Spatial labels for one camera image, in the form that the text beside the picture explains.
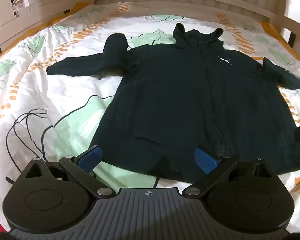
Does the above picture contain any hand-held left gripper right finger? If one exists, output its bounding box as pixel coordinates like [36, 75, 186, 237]
[184, 147, 276, 198]

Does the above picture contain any leaf printed white blanket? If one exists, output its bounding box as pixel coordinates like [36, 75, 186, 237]
[0, 1, 300, 233]

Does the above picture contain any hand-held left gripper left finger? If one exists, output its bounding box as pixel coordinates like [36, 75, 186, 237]
[25, 145, 115, 198]

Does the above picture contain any black zip hoodie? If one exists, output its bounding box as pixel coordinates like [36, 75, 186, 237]
[47, 23, 300, 182]

